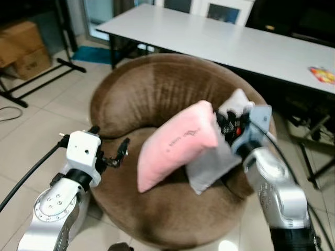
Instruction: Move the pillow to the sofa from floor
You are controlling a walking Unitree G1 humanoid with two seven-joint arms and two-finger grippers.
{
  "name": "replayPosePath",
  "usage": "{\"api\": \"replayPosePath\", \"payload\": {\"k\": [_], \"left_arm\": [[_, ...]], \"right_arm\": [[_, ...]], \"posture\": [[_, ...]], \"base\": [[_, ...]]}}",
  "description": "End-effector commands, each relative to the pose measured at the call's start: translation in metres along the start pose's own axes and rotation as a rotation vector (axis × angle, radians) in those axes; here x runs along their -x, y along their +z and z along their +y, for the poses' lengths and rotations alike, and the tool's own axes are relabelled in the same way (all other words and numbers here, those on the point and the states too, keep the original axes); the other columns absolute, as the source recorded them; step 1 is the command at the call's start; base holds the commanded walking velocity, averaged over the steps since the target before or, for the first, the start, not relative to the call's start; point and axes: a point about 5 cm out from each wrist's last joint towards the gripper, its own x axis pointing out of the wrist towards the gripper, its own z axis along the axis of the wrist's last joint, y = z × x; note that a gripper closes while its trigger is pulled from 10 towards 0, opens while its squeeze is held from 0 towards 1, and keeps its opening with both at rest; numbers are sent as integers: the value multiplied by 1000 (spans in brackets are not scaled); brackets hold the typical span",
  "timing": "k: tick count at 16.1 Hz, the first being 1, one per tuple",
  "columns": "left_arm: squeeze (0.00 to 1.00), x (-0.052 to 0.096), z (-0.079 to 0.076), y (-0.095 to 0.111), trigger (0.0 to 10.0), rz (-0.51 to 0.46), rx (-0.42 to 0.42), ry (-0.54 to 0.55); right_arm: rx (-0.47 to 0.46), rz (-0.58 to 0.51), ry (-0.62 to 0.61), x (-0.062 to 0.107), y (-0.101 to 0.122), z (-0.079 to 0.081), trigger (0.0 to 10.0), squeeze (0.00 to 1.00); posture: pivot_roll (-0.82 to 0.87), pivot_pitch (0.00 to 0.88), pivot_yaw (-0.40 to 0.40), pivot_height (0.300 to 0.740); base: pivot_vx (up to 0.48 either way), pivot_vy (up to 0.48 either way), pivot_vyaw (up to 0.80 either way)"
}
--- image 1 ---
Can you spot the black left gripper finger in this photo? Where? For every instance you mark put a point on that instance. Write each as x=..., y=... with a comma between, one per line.
x=94, y=129
x=123, y=149

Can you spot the pink pillow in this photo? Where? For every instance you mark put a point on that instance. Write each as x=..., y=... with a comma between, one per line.
x=175, y=144

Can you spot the grey pillow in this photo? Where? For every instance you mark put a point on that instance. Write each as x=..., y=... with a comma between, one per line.
x=212, y=164

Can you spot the brown round sofa chair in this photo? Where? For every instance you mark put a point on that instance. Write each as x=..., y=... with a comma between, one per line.
x=157, y=89

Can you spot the black metal floor stand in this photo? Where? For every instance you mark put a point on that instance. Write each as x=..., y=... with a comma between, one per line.
x=44, y=78

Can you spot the blue floor mat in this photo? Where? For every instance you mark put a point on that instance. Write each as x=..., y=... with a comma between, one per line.
x=91, y=54

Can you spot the small cardboard box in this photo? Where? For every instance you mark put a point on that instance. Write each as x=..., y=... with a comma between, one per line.
x=34, y=64

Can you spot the long white table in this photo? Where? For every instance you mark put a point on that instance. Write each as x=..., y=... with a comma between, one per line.
x=209, y=39

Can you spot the red yellow snack packet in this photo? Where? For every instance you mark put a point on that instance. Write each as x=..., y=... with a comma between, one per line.
x=322, y=75

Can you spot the white framed picture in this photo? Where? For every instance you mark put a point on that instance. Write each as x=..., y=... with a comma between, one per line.
x=225, y=11

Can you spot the large cardboard box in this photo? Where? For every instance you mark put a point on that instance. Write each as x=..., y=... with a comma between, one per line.
x=21, y=37

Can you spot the black cabinet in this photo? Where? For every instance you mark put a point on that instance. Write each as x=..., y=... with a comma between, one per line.
x=298, y=21

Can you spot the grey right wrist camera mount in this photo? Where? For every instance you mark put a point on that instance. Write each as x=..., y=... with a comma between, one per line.
x=254, y=128

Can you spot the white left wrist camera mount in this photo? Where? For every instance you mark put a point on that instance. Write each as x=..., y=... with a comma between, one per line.
x=82, y=150

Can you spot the black table leg frame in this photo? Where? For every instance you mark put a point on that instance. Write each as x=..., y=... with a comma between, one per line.
x=309, y=151

